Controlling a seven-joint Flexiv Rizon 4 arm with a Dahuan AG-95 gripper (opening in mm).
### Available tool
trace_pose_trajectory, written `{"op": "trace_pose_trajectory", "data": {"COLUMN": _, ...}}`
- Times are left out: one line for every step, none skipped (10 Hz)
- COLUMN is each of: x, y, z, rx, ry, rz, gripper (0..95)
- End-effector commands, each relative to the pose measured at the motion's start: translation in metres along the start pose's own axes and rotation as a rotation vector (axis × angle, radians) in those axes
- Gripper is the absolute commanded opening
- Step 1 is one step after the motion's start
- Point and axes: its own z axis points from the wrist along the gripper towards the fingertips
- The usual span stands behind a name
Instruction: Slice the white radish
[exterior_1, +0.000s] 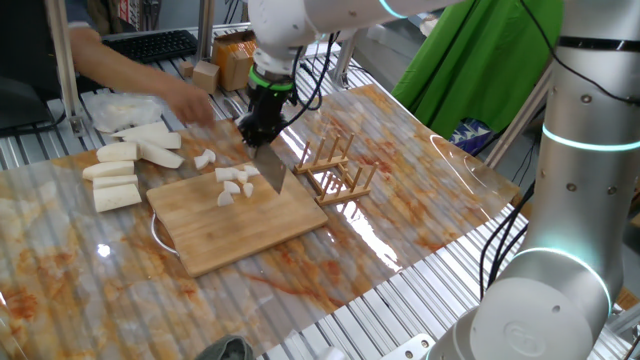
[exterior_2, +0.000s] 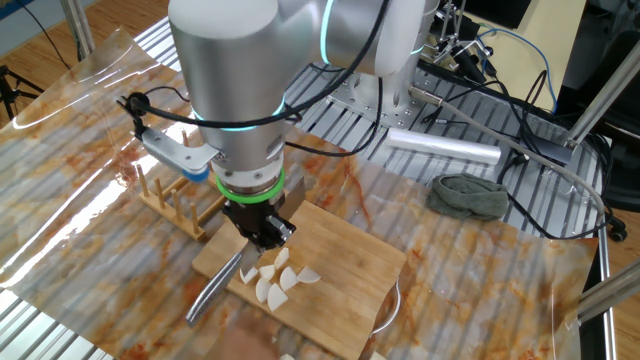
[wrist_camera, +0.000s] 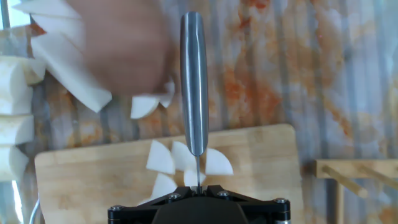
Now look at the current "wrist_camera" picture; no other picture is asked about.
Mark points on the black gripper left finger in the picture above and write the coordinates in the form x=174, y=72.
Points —
x=130, y=214

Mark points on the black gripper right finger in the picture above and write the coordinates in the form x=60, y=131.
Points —
x=267, y=214

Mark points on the speckled white radish piece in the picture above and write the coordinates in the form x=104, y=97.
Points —
x=143, y=106

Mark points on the steel cleaver knife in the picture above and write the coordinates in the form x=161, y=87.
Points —
x=194, y=77

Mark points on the long white radish wedge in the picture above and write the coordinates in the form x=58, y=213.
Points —
x=71, y=77

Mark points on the bare person hand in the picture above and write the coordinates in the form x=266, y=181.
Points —
x=124, y=46

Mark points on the bamboo cutting board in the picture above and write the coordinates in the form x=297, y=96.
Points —
x=93, y=174

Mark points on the wooden peg rack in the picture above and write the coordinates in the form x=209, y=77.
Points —
x=342, y=168

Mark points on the marble pattern plastic mat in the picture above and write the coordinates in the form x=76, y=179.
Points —
x=311, y=62

